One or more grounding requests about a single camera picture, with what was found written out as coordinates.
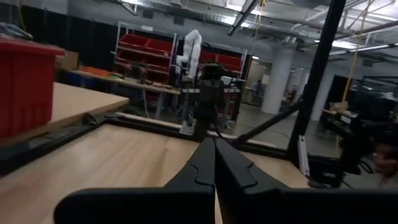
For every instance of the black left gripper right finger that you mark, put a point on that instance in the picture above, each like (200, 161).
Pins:
(236, 174)

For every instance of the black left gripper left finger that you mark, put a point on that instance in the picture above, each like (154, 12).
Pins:
(202, 171)

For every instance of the red plastic laundry basket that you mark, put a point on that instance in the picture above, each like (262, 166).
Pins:
(25, 93)

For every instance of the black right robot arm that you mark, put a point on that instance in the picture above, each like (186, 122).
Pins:
(208, 102)

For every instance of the person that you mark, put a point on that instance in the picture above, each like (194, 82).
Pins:
(385, 155)
(257, 88)

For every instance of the red bin shelf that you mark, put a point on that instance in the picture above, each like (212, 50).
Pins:
(146, 46)
(231, 62)

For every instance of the wooden workbench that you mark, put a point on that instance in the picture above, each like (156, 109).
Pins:
(124, 82)

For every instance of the tall white robot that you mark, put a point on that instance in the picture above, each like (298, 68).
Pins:
(191, 49)

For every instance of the black workstation equipment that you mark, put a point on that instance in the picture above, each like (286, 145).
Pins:
(360, 124)

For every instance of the beige wooden desk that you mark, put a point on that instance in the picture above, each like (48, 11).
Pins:
(81, 102)

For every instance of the brown cardboard box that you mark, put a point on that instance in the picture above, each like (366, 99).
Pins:
(66, 60)

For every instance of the black metal table frame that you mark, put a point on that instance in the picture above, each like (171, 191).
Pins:
(317, 77)

